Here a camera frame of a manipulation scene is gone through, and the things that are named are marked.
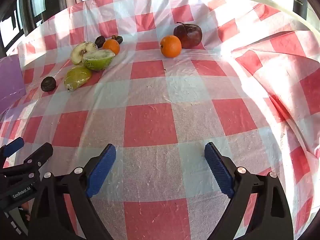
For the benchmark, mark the white counter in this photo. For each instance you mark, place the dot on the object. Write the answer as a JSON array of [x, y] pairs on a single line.
[[275, 3]]

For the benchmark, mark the dark passion fruit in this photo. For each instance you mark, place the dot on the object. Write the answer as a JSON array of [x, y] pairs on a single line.
[[100, 41], [48, 83], [119, 39]]

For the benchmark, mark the large orange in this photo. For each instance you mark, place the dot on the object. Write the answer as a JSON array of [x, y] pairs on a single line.
[[170, 46]]

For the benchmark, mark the dark window frame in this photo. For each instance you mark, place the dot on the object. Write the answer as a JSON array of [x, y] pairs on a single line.
[[25, 12]]

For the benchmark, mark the purple white cardboard box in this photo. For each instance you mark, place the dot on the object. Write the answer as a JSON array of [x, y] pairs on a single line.
[[10, 77]]

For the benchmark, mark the dark red apple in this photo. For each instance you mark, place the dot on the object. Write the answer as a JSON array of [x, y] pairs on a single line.
[[187, 36]]

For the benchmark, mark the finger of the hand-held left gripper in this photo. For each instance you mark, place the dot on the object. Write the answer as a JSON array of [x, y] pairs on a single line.
[[42, 152], [14, 147]]

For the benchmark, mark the black printed box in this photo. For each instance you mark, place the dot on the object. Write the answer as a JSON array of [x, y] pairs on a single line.
[[299, 0]]

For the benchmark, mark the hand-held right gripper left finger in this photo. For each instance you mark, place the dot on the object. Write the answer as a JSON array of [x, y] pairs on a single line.
[[101, 172]]

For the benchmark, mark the pale cut green apple half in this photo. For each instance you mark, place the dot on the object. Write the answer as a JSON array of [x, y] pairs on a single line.
[[77, 53]]

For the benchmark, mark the red white checkered tablecloth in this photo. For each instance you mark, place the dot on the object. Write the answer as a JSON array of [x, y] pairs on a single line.
[[150, 125]]

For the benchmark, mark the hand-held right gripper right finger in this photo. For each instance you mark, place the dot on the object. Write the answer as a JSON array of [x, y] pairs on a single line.
[[220, 170]]

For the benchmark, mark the small orange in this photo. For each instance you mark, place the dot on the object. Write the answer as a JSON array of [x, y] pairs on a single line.
[[111, 47]]

